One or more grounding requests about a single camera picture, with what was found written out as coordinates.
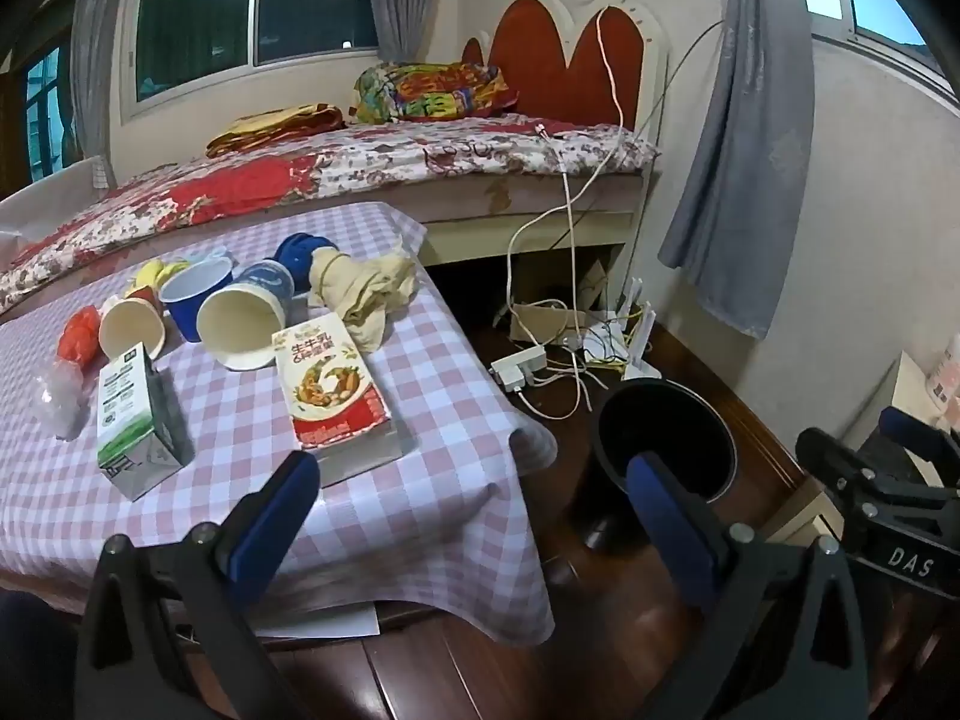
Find dark blue cloth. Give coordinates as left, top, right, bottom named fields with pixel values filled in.
left=274, top=232, right=338, bottom=293

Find wooden bedside cabinet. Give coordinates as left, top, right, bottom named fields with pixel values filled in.
left=765, top=351, right=960, bottom=548

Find colourful printed pillow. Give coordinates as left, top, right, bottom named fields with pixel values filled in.
left=352, top=60, right=520, bottom=125

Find white router with antennas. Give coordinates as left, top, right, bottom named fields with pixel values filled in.
left=619, top=277, right=665, bottom=383

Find grey curtain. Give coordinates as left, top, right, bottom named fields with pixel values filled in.
left=658, top=0, right=817, bottom=340
left=71, top=0, right=140, bottom=188
left=365, top=0, right=432, bottom=65

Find red white headboard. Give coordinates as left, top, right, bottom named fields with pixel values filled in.
left=459, top=0, right=672, bottom=147

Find green white milk carton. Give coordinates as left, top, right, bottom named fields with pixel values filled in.
left=96, top=345, right=194, bottom=503

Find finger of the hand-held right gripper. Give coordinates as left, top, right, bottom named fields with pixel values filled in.
left=795, top=427, right=960, bottom=522
left=879, top=406, right=960, bottom=481

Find thin grey cable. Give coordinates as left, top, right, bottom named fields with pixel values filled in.
left=619, top=19, right=725, bottom=308

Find white power strip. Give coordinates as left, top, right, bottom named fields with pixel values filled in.
left=491, top=345, right=548, bottom=395

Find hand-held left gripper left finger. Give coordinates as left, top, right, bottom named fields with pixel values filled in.
left=73, top=450, right=323, bottom=720

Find large white framed window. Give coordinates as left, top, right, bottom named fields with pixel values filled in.
left=120, top=0, right=383, bottom=117

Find red floral bedspread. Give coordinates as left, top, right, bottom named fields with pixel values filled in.
left=0, top=111, right=661, bottom=316

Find beige cloth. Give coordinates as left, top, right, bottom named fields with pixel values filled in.
left=307, top=246, right=417, bottom=353

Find black trash bin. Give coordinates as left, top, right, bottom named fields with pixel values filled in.
left=568, top=379, right=740, bottom=548

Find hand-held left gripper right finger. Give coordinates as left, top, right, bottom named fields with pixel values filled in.
left=626, top=451, right=890, bottom=720

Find folded yellow red blanket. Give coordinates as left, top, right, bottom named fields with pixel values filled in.
left=206, top=103, right=346, bottom=158

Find small white modem box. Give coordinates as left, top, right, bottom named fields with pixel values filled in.
left=583, top=319, right=627, bottom=361

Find white charging cable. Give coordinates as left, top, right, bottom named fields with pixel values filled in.
left=491, top=0, right=653, bottom=421

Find narrow teal lit window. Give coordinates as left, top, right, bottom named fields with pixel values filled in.
left=0, top=37, right=83, bottom=200

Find table with checkered cloth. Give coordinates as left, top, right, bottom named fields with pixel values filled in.
left=0, top=201, right=560, bottom=650

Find large blue white paper cup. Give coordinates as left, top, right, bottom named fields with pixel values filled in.
left=196, top=259, right=297, bottom=372

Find white pump bottle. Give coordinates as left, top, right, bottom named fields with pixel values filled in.
left=928, top=330, right=960, bottom=428

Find cream bed frame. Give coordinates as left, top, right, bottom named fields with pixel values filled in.
left=416, top=165, right=665, bottom=316

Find white framed corner window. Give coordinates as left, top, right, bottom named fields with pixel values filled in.
left=791, top=0, right=960, bottom=102

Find cardboard box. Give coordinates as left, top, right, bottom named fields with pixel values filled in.
left=510, top=259, right=608, bottom=342

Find white bed footboard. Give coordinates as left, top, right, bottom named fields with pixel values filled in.
left=0, top=156, right=113, bottom=256

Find red round plastic object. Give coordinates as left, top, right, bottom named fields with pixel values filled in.
left=58, top=306, right=102, bottom=362

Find red beige drink carton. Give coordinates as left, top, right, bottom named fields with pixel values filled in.
left=270, top=319, right=406, bottom=477

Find yellow cloth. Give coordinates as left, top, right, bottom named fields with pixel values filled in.
left=124, top=259, right=192, bottom=308

